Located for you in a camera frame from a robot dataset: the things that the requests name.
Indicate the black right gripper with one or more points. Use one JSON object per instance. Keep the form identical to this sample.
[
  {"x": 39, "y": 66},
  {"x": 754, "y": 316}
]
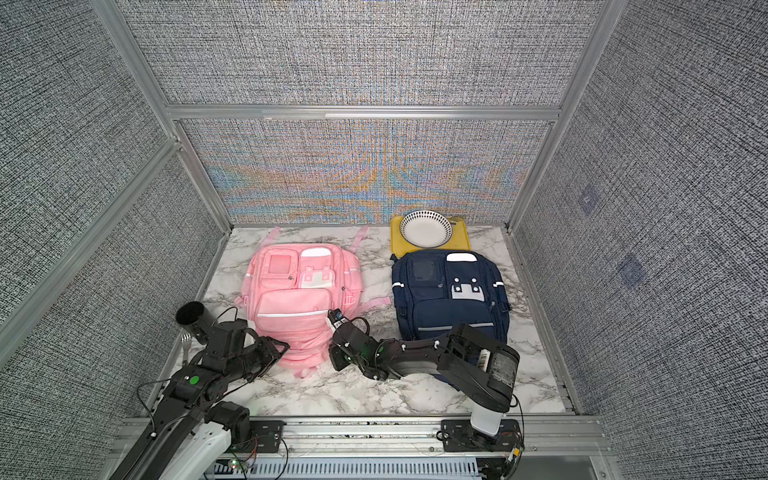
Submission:
[{"x": 334, "y": 353}]

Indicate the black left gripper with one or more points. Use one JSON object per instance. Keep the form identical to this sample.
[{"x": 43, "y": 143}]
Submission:
[{"x": 271, "y": 353}]

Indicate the pink backpack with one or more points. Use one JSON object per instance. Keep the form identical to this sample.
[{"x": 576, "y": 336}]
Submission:
[{"x": 289, "y": 288}]

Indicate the navy blue backpack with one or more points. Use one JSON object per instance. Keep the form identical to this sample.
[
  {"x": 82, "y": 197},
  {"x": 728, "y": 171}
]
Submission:
[{"x": 435, "y": 290}]

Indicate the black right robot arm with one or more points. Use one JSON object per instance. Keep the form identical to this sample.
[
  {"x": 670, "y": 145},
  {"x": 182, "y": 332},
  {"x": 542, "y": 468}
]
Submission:
[{"x": 479, "y": 366}]

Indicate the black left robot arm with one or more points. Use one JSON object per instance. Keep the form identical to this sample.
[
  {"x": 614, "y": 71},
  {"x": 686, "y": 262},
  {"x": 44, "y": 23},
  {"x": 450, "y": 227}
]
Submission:
[{"x": 195, "y": 395}]

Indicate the black cup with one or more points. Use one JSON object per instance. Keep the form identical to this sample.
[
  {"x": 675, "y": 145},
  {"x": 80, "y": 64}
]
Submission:
[{"x": 197, "y": 320}]

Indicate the white bowl dotted rim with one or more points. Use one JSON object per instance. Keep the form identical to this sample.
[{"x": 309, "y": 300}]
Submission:
[{"x": 426, "y": 228}]

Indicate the yellow cutting board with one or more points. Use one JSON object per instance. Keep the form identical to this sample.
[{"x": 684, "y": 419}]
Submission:
[{"x": 400, "y": 246}]

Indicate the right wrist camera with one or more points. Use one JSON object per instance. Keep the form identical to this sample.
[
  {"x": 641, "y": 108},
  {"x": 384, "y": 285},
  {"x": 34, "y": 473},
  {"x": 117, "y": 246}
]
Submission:
[{"x": 335, "y": 319}]

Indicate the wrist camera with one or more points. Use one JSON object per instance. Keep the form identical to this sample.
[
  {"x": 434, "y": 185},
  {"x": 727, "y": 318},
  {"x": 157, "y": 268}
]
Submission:
[
  {"x": 226, "y": 339},
  {"x": 335, "y": 319}
]

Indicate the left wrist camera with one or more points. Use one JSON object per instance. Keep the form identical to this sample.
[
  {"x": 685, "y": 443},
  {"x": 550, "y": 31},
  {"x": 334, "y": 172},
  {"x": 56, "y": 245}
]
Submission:
[{"x": 226, "y": 339}]

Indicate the green handled fork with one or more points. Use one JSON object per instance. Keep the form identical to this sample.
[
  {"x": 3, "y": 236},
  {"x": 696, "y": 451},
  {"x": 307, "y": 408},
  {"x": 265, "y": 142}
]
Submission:
[{"x": 185, "y": 343}]

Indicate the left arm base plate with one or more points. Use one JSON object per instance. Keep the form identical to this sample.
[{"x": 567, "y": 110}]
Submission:
[{"x": 261, "y": 436}]

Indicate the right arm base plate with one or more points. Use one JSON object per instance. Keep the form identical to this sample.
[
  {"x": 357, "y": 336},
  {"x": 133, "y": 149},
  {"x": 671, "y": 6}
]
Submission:
[{"x": 460, "y": 436}]

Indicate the aluminium mounting rail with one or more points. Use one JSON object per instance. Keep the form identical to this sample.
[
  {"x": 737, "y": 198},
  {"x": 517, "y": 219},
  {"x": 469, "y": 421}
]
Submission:
[{"x": 556, "y": 446}]

